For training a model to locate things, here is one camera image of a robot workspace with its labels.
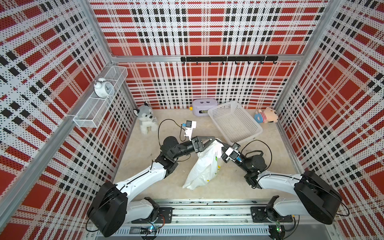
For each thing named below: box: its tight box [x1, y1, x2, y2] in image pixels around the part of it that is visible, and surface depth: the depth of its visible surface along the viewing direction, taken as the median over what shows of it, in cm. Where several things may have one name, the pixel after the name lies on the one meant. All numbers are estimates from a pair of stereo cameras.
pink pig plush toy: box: [254, 107, 279, 124], surface depth 110 cm
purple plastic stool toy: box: [192, 98, 218, 117], surface depth 114 cm
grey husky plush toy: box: [133, 101, 159, 135], surface depth 98 cm
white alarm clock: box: [93, 76, 115, 99], surface depth 73 cm
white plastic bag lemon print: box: [182, 139, 224, 190], surface depth 70 cm
